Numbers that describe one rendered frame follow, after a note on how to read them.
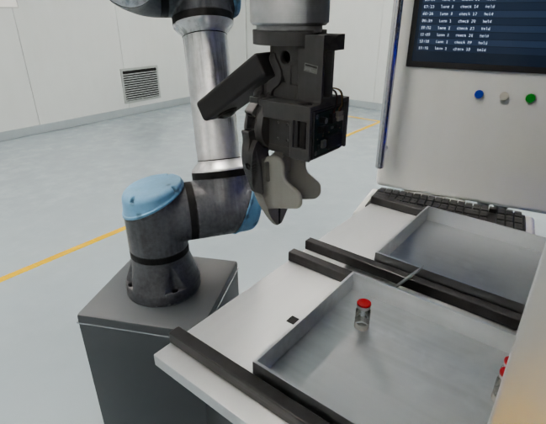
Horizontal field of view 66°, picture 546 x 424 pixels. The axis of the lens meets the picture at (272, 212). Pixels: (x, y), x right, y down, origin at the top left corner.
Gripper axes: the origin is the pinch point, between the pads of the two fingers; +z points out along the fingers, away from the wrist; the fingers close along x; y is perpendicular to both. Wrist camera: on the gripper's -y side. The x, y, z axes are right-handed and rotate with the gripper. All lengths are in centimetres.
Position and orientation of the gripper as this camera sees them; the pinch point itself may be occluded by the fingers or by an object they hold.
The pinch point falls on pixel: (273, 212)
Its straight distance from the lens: 50.3
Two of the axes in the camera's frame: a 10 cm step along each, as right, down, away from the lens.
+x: 6.2, -3.4, 7.1
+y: 7.8, 2.7, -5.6
